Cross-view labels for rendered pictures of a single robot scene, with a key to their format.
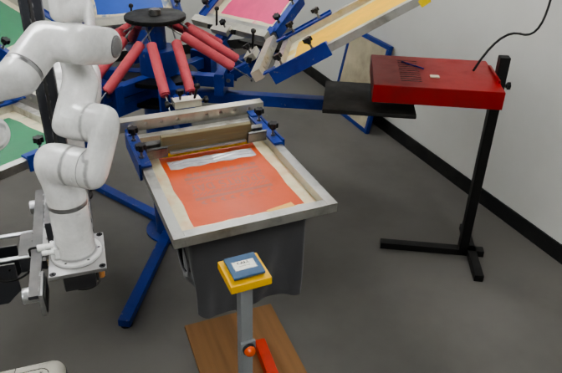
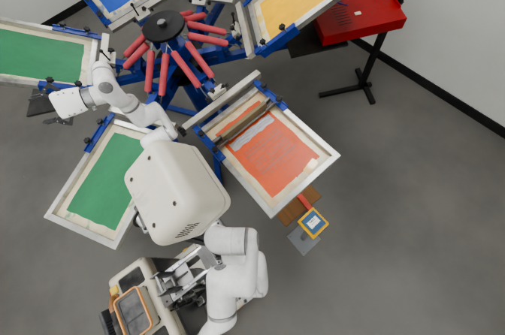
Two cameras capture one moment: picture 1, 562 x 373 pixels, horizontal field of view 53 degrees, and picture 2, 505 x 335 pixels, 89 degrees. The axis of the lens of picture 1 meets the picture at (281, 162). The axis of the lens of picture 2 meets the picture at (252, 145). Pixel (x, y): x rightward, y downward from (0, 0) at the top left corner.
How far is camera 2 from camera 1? 1.30 m
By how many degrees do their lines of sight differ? 35
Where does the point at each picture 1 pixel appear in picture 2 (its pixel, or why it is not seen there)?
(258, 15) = not seen: outside the picture
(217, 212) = (278, 181)
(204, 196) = (264, 170)
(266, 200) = (298, 161)
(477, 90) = (388, 22)
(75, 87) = (234, 260)
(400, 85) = (340, 32)
